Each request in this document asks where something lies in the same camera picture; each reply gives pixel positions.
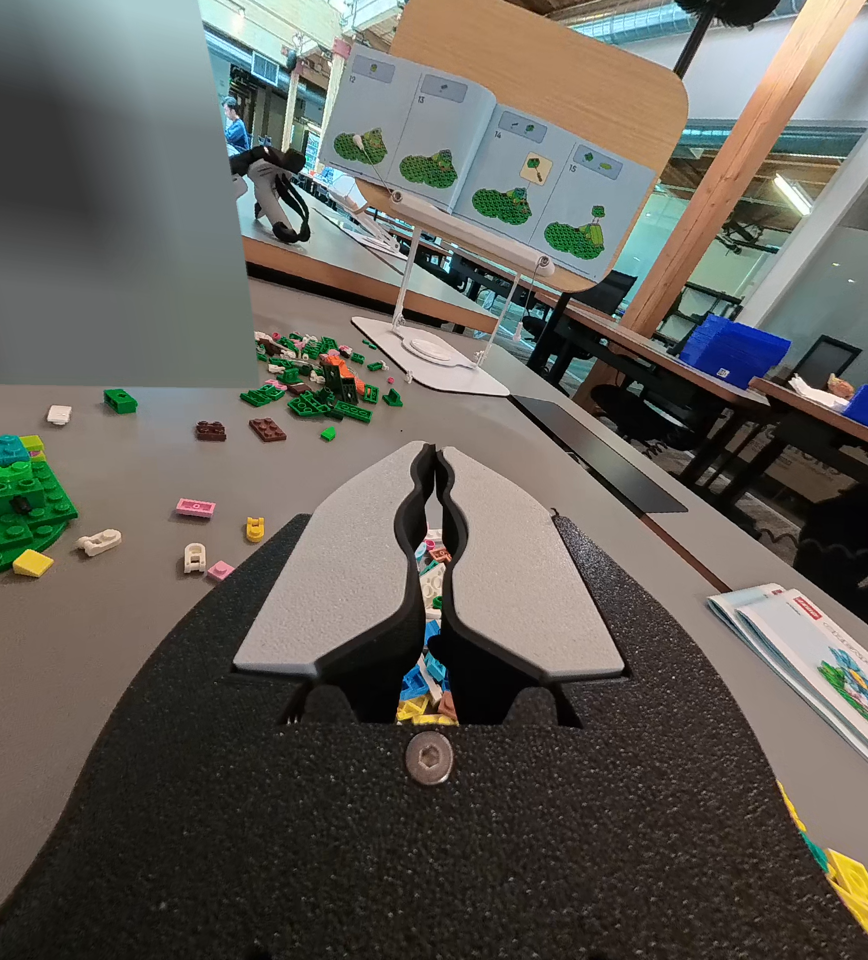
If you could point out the dark office desk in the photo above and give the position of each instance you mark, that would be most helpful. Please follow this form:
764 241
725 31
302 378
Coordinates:
666 360
853 450

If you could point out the yellow lego slope piece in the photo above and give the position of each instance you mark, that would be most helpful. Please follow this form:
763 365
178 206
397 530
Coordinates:
33 563

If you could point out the wooden board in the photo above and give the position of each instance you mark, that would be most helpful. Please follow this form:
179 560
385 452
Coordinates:
569 67

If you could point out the orange brick separator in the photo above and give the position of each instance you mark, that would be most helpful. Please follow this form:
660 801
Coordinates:
340 371

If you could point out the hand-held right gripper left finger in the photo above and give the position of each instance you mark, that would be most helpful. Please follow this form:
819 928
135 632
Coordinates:
344 585

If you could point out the white curved lego brick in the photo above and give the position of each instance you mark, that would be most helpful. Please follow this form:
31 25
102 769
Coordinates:
60 415

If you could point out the green lego build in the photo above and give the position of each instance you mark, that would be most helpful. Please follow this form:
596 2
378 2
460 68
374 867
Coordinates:
6 510

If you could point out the green lego brick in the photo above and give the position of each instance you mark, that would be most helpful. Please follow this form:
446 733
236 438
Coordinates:
120 401

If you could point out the pink small lego plate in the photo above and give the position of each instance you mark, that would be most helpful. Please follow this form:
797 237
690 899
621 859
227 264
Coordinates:
221 571

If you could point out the closed instruction booklet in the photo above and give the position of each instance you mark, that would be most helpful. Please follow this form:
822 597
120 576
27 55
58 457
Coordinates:
816 660

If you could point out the white book stand frame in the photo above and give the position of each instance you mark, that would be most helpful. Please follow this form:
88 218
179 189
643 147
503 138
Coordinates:
464 229

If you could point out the black picture frame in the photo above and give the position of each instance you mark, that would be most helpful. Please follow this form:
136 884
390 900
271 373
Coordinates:
835 358

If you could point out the yellow rounded lego plate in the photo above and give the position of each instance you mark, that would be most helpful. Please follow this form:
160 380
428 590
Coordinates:
255 529

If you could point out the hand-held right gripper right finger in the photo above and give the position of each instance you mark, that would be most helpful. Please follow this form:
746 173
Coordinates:
531 592

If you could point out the pile of colourful lego bricks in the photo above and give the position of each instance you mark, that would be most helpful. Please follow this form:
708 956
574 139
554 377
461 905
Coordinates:
430 570

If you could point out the white rounded lego plate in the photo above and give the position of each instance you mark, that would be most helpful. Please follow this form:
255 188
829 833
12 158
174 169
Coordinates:
195 559
99 542

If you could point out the pile of green lego bricks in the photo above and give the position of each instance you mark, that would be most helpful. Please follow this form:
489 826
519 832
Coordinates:
306 397

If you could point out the wooden pillar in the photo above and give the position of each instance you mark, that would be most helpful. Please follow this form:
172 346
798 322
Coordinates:
741 187

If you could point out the black chair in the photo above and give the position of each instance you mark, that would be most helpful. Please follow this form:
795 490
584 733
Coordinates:
591 307

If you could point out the dark brown lego plate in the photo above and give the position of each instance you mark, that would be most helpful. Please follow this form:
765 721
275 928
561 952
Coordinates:
210 430

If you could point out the open instruction booklet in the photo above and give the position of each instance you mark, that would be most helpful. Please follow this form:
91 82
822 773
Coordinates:
434 127

